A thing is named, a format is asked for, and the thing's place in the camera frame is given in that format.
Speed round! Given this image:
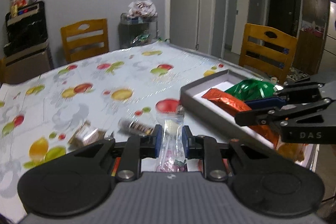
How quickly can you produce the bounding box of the patterned floor mat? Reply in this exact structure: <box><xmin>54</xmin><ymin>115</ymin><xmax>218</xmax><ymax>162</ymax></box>
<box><xmin>286</xmin><ymin>68</ymin><xmax>311</xmax><ymax>81</ymax></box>

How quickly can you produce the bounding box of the green snack packet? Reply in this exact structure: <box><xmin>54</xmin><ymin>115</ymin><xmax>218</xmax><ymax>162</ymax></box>
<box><xmin>224</xmin><ymin>79</ymin><xmax>282</xmax><ymax>102</ymax></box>

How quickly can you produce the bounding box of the tan bread packet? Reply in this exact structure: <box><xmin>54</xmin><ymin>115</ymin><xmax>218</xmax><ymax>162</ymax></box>
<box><xmin>276</xmin><ymin>143</ymin><xmax>309</xmax><ymax>163</ymax></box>

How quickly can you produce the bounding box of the white refrigerator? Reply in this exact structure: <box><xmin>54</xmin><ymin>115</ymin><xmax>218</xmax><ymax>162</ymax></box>
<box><xmin>327</xmin><ymin>1</ymin><xmax>336</xmax><ymax>51</ymax></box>

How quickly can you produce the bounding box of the orange foil bar packet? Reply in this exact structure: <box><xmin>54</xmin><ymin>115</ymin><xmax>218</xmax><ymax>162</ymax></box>
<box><xmin>202</xmin><ymin>88</ymin><xmax>280</xmax><ymax>149</ymax></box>

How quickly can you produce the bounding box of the brown candy stick packet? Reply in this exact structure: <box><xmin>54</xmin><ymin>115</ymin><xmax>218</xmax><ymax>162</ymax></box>
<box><xmin>118</xmin><ymin>119</ymin><xmax>155</xmax><ymax>135</ymax></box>

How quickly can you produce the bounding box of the white cupboard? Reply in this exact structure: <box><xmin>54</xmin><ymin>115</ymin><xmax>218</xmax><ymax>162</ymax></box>
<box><xmin>169</xmin><ymin>0</ymin><xmax>223</xmax><ymax>56</ymax></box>

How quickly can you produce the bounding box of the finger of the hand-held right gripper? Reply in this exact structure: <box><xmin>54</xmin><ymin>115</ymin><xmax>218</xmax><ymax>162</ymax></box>
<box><xmin>244</xmin><ymin>82</ymin><xmax>324</xmax><ymax>110</ymax></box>
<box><xmin>234</xmin><ymin>97</ymin><xmax>332</xmax><ymax>127</ymax></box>

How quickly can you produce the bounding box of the small beige cake packet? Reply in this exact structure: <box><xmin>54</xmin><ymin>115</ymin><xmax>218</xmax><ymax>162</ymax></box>
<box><xmin>68</xmin><ymin>120</ymin><xmax>105</xmax><ymax>148</ymax></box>

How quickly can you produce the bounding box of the clear zip bag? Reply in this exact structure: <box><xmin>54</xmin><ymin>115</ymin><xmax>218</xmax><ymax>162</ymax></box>
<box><xmin>155</xmin><ymin>112</ymin><xmax>188</xmax><ymax>172</ymax></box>

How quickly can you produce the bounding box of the plastic bag of sweets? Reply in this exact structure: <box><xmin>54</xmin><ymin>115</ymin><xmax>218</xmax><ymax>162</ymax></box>
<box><xmin>127</xmin><ymin>0</ymin><xmax>158</xmax><ymax>20</ymax></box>

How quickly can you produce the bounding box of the dark door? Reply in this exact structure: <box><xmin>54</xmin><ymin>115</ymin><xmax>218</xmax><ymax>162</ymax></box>
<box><xmin>265</xmin><ymin>0</ymin><xmax>302</xmax><ymax>38</ymax></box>

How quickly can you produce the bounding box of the brown wooden cabinet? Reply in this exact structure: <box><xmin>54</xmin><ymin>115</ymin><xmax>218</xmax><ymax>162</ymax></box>
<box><xmin>299</xmin><ymin>0</ymin><xmax>336</xmax><ymax>75</ymax></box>

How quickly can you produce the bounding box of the grey cardboard box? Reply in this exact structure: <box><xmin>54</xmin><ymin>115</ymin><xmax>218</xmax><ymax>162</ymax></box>
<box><xmin>180</xmin><ymin>69</ymin><xmax>315</xmax><ymax>169</ymax></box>

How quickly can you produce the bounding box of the fruit print tablecloth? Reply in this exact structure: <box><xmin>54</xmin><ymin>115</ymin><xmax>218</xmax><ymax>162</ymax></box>
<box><xmin>0</xmin><ymin>42</ymin><xmax>321</xmax><ymax>214</ymax></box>

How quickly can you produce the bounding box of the metal wire rack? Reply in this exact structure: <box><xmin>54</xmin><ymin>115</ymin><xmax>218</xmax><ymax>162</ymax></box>
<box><xmin>118</xmin><ymin>13</ymin><xmax>159</xmax><ymax>48</ymax></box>

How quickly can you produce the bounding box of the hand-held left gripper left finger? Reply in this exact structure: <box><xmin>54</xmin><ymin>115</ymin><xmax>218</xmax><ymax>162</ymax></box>
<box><xmin>71</xmin><ymin>124</ymin><xmax>162</xmax><ymax>182</ymax></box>

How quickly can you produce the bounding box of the yellow wooden chair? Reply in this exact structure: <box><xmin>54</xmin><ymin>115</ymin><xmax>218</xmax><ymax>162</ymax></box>
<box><xmin>239</xmin><ymin>23</ymin><xmax>298</xmax><ymax>83</ymax></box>
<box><xmin>61</xmin><ymin>18</ymin><xmax>109</xmax><ymax>63</ymax></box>

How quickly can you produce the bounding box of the white interior door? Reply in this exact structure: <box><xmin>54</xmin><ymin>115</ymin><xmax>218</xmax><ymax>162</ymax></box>
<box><xmin>227</xmin><ymin>0</ymin><xmax>252</xmax><ymax>55</ymax></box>

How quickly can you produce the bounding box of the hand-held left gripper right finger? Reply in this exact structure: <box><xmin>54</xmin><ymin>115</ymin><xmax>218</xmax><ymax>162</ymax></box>
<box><xmin>183</xmin><ymin>125</ymin><xmax>273</xmax><ymax>182</ymax></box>

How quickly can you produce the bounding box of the green foil candy pile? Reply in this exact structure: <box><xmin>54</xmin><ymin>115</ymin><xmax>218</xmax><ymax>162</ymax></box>
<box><xmin>131</xmin><ymin>32</ymin><xmax>152</xmax><ymax>45</ymax></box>

